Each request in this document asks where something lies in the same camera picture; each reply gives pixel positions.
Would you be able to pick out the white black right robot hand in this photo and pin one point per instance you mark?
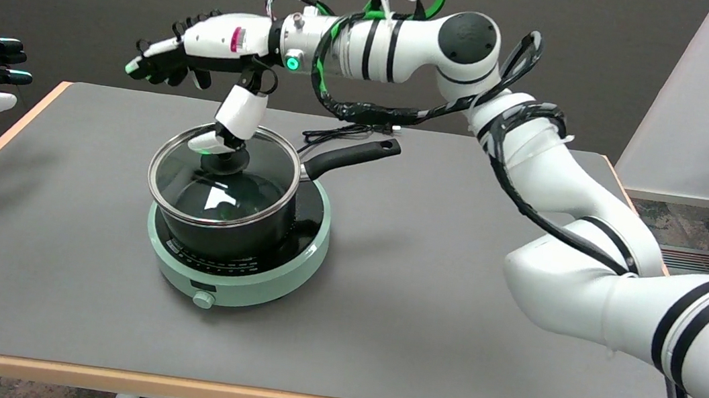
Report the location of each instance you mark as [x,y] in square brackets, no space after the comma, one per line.
[218,40]

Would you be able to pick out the glass pot lid black knob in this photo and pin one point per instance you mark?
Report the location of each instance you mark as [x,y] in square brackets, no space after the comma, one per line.
[246,199]

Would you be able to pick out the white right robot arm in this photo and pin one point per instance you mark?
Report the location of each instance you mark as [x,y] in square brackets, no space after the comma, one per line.
[567,178]

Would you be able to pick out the mint green induction cooker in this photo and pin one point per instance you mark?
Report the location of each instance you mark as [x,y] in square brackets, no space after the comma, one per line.
[235,289]

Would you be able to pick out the metal floor vent grille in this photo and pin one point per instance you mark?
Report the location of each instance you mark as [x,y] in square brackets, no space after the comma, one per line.
[692,261]

